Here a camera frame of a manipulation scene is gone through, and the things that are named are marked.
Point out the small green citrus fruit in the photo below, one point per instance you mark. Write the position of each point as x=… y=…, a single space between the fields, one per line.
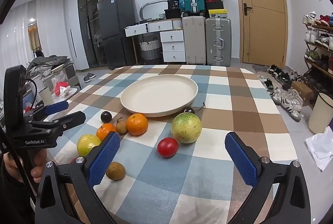
x=87 y=144

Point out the rows of assorted shoes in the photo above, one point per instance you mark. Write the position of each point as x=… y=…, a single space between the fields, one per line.
x=316 y=18

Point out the dark glass cabinet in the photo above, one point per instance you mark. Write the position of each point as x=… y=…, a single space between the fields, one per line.
x=87 y=18

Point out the white plastic bag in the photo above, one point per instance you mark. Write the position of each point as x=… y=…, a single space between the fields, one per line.
x=321 y=146

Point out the dark cherry with stem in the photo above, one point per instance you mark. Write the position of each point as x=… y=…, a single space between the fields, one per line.
x=189 y=110

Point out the white wardrobe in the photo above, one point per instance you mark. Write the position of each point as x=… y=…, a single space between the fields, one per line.
x=72 y=31

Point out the brown cardboard box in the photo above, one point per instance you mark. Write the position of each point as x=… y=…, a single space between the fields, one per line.
x=301 y=88

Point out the white drawer desk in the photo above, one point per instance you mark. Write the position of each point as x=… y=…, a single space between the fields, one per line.
x=171 y=46

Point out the grey upholstered stool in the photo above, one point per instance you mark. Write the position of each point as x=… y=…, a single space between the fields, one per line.
x=71 y=72

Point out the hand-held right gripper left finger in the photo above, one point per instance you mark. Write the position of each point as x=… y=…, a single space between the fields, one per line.
x=104 y=159

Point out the black printed box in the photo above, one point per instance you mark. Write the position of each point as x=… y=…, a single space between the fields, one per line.
x=173 y=3

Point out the small white basket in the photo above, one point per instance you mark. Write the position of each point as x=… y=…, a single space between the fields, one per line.
x=161 y=16

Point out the large orange mandarin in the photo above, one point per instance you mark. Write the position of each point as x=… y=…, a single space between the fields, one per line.
x=137 y=124

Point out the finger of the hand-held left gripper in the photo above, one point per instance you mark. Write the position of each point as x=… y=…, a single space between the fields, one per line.
x=70 y=120
x=56 y=107

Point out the wooden shoe rack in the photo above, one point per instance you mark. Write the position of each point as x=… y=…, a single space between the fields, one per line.
x=318 y=46

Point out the wooden door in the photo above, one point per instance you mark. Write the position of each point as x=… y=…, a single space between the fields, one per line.
x=262 y=31

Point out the woven laundry basket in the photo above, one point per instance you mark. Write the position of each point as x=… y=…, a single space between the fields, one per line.
x=151 y=51

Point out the oval metal frame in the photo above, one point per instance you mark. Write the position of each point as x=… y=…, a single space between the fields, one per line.
x=141 y=9

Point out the clear bag with red item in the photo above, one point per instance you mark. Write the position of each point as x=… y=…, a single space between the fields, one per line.
x=61 y=86

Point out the grey slipper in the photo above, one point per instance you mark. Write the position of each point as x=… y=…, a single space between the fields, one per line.
x=91 y=75
x=87 y=79

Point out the white bucket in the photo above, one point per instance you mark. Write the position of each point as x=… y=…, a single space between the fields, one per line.
x=321 y=114

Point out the person's left hand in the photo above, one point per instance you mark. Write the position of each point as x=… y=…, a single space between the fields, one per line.
x=39 y=172

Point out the small orange mandarin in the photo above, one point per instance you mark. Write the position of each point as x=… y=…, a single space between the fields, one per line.
x=104 y=130

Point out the silver suitcase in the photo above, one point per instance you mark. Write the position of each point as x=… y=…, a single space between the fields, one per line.
x=218 y=31

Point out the pile of sneakers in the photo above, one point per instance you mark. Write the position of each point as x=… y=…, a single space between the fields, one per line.
x=288 y=101

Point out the checked tablecloth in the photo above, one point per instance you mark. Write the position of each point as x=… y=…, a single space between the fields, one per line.
x=208 y=174

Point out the dark grey jacket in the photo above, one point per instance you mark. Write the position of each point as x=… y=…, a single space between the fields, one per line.
x=46 y=61

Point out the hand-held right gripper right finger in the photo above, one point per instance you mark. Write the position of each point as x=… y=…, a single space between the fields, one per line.
x=240 y=159

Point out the beige suitcase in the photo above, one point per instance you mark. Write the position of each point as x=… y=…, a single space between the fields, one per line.
x=194 y=39

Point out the dark grey fridge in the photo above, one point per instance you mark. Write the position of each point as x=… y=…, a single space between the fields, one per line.
x=117 y=23

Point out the large green passion fruit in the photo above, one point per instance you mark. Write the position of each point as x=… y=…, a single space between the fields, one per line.
x=186 y=128

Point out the grey door mat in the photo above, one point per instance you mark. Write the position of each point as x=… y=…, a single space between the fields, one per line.
x=260 y=68

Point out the cream round plate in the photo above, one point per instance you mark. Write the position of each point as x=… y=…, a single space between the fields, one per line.
x=156 y=94

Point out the red cherry tomato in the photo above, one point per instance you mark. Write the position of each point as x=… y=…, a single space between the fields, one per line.
x=73 y=160
x=167 y=147

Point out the brown longan with stem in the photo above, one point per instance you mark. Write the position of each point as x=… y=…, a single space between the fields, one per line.
x=121 y=127

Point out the plain black shoe box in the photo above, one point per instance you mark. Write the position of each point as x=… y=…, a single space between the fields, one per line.
x=215 y=6

